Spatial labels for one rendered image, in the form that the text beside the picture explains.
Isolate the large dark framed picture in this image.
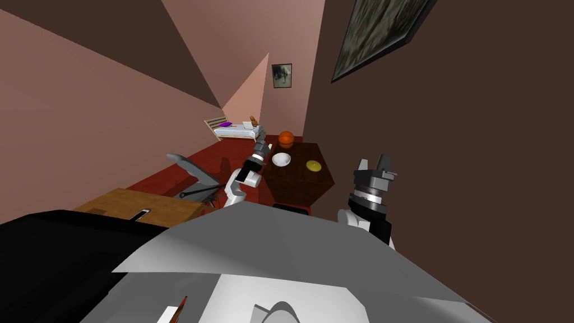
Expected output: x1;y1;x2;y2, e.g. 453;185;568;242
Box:
330;0;438;84

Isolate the dark brown table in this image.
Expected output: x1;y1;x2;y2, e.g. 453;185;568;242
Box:
261;142;336;208

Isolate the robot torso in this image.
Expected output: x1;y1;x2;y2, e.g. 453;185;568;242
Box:
80;201;496;323

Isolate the grey office chair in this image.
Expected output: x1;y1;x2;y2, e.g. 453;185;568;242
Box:
165;153;226;209

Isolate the small dark framed picture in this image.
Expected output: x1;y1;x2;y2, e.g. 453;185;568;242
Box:
271;63;293;90

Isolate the white bed with wooden headboard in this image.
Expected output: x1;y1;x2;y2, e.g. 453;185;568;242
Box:
203;115;263;142

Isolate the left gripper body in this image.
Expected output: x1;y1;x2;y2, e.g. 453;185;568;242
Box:
253;126;273;157

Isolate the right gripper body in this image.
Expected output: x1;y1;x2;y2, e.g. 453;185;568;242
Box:
352;168;398;196

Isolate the light brown wooden desk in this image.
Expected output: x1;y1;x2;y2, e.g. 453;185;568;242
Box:
71;188;212;228

